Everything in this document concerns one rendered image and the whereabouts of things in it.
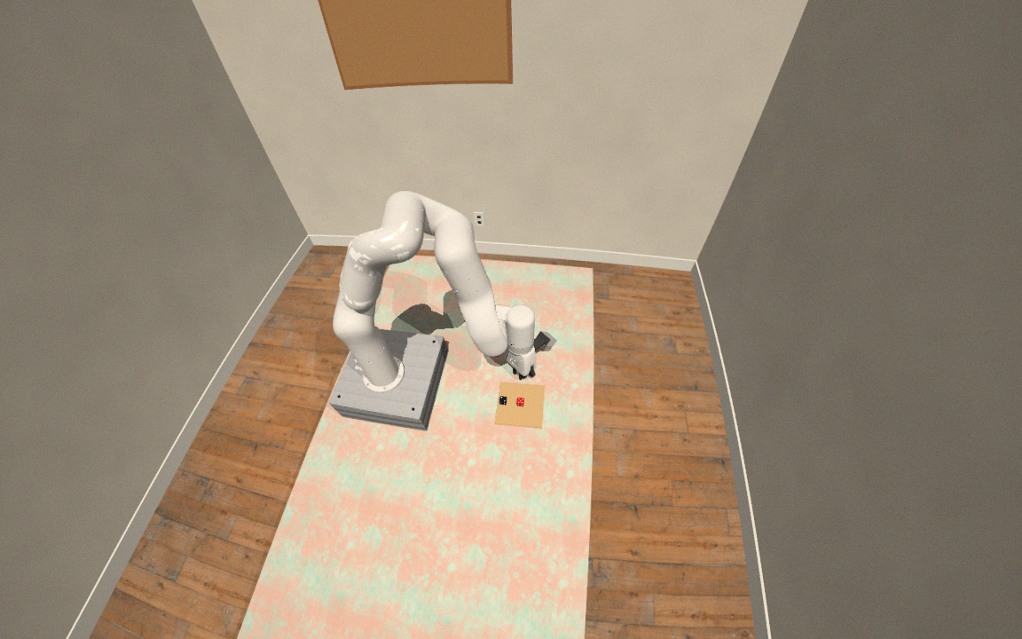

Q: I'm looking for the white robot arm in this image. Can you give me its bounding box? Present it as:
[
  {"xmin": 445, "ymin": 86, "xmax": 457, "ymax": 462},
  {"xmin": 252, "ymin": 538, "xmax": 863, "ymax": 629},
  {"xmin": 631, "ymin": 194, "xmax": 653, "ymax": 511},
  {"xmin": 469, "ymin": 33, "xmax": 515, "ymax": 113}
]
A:
[{"xmin": 333, "ymin": 191, "xmax": 557, "ymax": 393}]

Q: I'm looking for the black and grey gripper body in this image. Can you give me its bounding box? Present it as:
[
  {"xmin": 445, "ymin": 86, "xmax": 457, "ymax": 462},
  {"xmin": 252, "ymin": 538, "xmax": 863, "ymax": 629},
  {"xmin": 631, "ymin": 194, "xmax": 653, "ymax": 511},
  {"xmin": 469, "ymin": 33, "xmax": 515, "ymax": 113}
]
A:
[{"xmin": 504, "ymin": 347, "xmax": 536, "ymax": 376}]

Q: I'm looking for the tan flat mat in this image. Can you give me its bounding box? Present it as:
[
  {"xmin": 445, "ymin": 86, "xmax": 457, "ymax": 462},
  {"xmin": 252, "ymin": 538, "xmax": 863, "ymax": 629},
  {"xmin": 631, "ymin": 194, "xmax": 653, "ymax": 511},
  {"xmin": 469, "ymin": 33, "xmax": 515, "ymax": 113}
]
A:
[{"xmin": 495, "ymin": 382, "xmax": 545, "ymax": 429}]

